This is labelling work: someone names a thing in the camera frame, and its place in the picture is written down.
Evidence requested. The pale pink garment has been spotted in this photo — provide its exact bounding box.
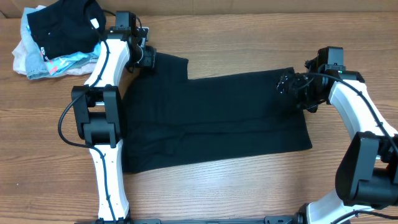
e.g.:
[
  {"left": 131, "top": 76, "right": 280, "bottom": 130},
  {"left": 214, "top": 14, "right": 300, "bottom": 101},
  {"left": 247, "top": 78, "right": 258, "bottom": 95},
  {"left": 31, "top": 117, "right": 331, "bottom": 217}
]
[{"left": 12, "top": 4, "right": 97, "bottom": 77}]

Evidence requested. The black t-shirt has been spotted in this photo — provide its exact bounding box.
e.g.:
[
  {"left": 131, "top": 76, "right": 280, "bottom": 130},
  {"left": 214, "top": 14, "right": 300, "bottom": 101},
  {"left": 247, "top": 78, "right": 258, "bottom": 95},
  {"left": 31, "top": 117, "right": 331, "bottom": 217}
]
[{"left": 122, "top": 54, "right": 312, "bottom": 173}]

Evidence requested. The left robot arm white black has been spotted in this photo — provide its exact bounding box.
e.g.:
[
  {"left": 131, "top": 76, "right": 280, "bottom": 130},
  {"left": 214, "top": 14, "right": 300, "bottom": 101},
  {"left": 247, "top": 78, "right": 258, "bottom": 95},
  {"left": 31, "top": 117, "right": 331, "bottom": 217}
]
[{"left": 72, "top": 11, "right": 156, "bottom": 223}]

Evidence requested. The folded black shirt on pile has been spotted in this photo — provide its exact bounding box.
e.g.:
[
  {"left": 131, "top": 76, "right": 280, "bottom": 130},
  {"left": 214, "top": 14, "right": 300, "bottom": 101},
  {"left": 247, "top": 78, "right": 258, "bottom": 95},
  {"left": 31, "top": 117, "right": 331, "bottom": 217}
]
[{"left": 27, "top": 0, "right": 106, "bottom": 61}]

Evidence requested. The grey denim garment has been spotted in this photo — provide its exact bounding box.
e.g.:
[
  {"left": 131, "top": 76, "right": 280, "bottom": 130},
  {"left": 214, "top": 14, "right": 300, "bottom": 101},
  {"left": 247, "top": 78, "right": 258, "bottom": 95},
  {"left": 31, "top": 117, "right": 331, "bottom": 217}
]
[{"left": 20, "top": 7, "right": 94, "bottom": 80}]

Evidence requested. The light blue printed garment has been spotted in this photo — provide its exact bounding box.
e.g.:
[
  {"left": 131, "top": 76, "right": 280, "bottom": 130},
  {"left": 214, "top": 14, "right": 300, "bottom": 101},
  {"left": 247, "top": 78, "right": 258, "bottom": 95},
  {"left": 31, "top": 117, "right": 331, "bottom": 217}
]
[{"left": 40, "top": 44, "right": 101, "bottom": 77}]

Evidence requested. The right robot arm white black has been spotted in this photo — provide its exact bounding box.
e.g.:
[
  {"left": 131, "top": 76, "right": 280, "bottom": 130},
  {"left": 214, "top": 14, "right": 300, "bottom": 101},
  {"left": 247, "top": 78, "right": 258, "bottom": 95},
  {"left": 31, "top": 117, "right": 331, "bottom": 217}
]
[{"left": 264, "top": 47, "right": 397, "bottom": 224}]

